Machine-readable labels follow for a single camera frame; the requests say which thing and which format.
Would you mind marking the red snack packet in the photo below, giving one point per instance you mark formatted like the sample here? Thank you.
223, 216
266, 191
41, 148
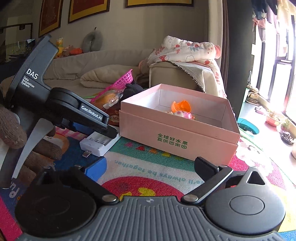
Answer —
113, 117

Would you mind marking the red framed wall picture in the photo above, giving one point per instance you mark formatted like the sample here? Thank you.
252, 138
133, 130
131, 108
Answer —
80, 9

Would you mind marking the floral baby blanket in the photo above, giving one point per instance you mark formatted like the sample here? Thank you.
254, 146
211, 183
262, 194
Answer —
198, 60

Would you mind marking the teal plastic basin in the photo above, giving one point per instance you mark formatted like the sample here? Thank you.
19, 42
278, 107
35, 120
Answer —
247, 126

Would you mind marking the orange toy egg shell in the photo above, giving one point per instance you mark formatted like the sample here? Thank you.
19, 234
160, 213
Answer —
181, 106

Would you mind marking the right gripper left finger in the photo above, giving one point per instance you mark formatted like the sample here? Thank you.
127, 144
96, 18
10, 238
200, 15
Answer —
85, 178

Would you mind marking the packaged bread bag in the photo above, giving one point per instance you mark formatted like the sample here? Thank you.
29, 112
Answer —
108, 99

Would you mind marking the grey neck pillow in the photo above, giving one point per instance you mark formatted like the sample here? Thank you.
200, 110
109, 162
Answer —
92, 41

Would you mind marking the yellow plush toy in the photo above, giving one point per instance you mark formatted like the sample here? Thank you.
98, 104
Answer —
59, 45

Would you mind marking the beige sofa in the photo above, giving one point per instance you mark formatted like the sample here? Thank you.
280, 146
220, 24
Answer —
66, 72

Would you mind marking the pink plastic basket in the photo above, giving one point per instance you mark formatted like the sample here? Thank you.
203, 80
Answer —
119, 84

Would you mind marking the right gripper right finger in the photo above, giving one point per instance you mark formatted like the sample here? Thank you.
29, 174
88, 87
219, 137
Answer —
213, 177

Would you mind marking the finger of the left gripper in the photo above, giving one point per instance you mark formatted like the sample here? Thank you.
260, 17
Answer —
110, 132
83, 129

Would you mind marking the pink cardboard box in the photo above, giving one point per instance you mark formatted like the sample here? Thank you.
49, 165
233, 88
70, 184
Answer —
210, 130

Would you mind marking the brown gloved left hand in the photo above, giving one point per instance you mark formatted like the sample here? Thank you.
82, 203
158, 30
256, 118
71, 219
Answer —
24, 151

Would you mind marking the white battery charger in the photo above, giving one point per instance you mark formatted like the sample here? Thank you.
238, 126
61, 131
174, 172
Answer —
97, 144

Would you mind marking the colourful play mat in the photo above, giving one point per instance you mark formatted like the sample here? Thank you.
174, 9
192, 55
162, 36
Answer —
138, 170

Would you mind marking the cream folded blanket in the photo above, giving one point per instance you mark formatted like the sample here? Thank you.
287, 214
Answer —
104, 76

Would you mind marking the black plush toy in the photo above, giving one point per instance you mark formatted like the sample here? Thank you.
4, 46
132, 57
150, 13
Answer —
131, 90

